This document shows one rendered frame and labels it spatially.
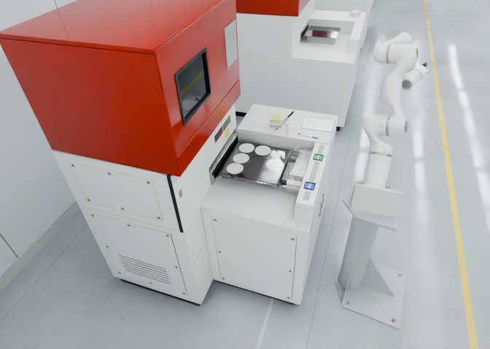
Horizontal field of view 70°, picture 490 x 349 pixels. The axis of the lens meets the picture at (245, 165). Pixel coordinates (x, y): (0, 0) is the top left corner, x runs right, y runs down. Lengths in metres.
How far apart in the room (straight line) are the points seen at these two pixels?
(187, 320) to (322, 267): 1.03
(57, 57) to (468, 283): 2.84
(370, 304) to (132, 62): 2.11
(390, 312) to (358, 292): 0.23
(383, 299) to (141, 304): 1.67
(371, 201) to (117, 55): 1.41
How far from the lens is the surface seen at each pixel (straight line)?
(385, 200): 1.97
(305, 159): 2.22
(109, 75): 1.49
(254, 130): 2.33
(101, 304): 2.81
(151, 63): 1.34
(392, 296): 2.73
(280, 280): 2.31
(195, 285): 2.33
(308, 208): 1.84
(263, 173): 2.08
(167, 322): 2.60
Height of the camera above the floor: 2.26
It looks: 40 degrees down
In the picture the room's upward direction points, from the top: 3 degrees counter-clockwise
